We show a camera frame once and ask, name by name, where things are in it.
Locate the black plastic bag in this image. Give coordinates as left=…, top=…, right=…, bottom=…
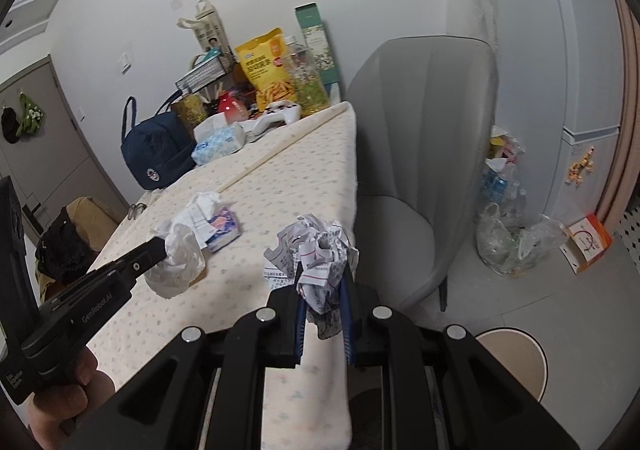
left=34, top=206, right=97, bottom=287

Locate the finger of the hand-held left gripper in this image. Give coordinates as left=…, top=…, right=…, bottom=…
left=85, top=236, right=169, bottom=291

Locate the person's left hand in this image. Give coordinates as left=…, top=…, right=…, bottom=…
left=25, top=346, right=117, bottom=450

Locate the white bag of packaging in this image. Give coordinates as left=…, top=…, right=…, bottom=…
left=481, top=126, right=527, bottom=211

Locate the white paper gift bag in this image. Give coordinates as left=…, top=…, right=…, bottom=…
left=176, top=0, right=232, bottom=58

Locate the grey upholstered chair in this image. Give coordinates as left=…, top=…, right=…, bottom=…
left=346, top=36, right=501, bottom=313

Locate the white receipt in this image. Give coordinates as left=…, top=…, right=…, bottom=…
left=171, top=191, right=222, bottom=251

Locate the yellow patterned jar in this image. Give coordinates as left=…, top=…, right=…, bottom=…
left=171, top=94, right=207, bottom=131

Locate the clear glass jar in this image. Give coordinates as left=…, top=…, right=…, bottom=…
left=289, top=42, right=332, bottom=117

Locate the small purple tissue packet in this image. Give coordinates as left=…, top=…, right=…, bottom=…
left=204, top=206, right=242, bottom=252

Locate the green tall box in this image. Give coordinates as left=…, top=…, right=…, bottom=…
left=294, top=4, right=342, bottom=86

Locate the brown cardboard box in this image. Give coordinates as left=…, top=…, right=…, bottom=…
left=65, top=196, right=123, bottom=241

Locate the green hanging toy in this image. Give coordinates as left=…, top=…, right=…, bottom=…
left=16, top=92, right=45, bottom=138

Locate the orange and white box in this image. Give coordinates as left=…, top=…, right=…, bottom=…
left=564, top=213, right=614, bottom=275

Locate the white plastic bag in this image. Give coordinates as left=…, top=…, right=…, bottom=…
left=144, top=222, right=207, bottom=301

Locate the printed paper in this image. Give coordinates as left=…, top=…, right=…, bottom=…
left=263, top=212, right=360, bottom=342

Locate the black hanging hat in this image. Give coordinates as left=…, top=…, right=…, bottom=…
left=0, top=106, right=20, bottom=145

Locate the cluster of small fridge magnets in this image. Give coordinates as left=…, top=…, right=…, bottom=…
left=566, top=146, right=597, bottom=187

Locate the dotted cream tablecloth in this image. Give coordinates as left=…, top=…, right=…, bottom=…
left=85, top=101, right=358, bottom=450

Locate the white refrigerator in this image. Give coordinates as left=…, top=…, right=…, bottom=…
left=487, top=0, right=628, bottom=243

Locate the pink door frame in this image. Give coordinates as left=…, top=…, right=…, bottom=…
left=595, top=0, right=640, bottom=233

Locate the grey cabinet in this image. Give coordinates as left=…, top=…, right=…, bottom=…
left=0, top=54, right=128, bottom=251

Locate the yellow snack bag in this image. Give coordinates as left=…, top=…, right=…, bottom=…
left=234, top=26, right=297, bottom=113

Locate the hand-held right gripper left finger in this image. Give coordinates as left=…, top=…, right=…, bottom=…
left=65, top=274, right=307, bottom=450

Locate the blue tissue pack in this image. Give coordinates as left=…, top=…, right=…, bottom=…
left=191, top=122, right=247, bottom=167

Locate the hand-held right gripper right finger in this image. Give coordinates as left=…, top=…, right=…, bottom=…
left=339, top=279, right=581, bottom=450

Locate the clear bag of plastic bottles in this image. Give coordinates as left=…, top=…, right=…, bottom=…
left=475, top=202, right=568, bottom=279

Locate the white game controller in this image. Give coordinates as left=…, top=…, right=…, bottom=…
left=244, top=101, right=302, bottom=137

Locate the black wire basket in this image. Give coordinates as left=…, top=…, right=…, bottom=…
left=175, top=54, right=239, bottom=96

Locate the navy blue bag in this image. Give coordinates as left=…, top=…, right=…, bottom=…
left=120, top=96, right=199, bottom=191

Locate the round beige trash bin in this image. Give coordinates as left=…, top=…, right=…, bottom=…
left=474, top=327, right=549, bottom=404

